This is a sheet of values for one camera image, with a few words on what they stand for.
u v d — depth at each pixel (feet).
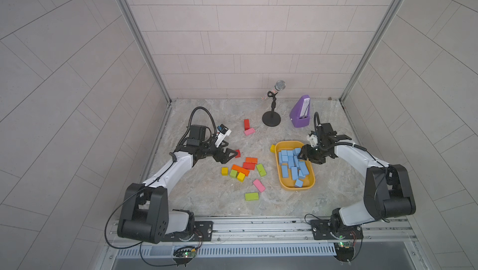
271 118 3.47
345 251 2.23
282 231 2.39
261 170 2.85
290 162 2.92
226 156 2.38
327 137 2.14
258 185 2.71
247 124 3.41
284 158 2.92
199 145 2.15
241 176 2.73
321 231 2.32
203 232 2.33
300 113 3.25
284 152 2.99
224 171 2.79
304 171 2.73
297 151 2.93
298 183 2.65
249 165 2.92
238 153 2.99
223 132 2.38
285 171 2.84
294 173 2.78
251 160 2.99
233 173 2.78
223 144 2.69
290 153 2.97
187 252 2.15
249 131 3.32
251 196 2.59
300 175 2.75
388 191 1.43
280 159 2.90
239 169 2.85
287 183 2.72
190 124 2.19
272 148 2.98
